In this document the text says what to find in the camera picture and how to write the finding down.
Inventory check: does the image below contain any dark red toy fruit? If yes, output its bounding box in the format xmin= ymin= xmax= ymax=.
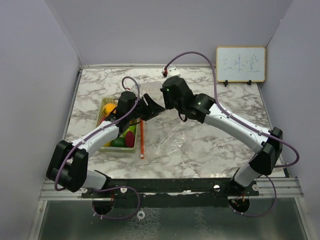
xmin=124 ymin=131 xmax=135 ymax=148

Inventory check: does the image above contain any light green toy apple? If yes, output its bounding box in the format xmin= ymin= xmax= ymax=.
xmin=127 ymin=125 xmax=137 ymax=135

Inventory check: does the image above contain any orange toy citrus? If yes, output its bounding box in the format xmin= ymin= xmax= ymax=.
xmin=102 ymin=102 xmax=117 ymax=116

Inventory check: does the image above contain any pale green plastic basket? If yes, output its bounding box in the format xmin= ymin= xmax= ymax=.
xmin=96 ymin=96 xmax=140 ymax=153

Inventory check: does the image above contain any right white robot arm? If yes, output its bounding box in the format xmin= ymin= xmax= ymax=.
xmin=160 ymin=76 xmax=283 ymax=196

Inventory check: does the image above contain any clear zip top bag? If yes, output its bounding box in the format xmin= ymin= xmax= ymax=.
xmin=129 ymin=81 xmax=188 ymax=161

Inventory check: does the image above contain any dark green toy lime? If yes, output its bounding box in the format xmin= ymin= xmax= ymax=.
xmin=110 ymin=137 xmax=126 ymax=148

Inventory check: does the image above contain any small whiteboard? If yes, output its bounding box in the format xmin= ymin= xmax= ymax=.
xmin=216 ymin=46 xmax=266 ymax=83

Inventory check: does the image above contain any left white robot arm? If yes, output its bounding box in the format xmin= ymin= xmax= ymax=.
xmin=46 ymin=91 xmax=166 ymax=198

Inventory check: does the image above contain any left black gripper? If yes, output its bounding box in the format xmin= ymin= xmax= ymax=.
xmin=127 ymin=93 xmax=165 ymax=121

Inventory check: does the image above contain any yellow toy lemon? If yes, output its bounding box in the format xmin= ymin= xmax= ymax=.
xmin=103 ymin=141 xmax=112 ymax=147

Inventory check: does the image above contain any clear bag orange slider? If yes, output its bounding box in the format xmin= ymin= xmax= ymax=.
xmin=140 ymin=120 xmax=145 ymax=159

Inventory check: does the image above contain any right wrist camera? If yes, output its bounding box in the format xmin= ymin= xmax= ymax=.
xmin=162 ymin=66 xmax=181 ymax=78

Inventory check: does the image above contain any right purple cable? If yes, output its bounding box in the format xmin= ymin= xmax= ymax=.
xmin=163 ymin=51 xmax=300 ymax=218

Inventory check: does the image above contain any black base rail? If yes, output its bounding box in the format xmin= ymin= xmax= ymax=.
xmin=82 ymin=177 xmax=259 ymax=209

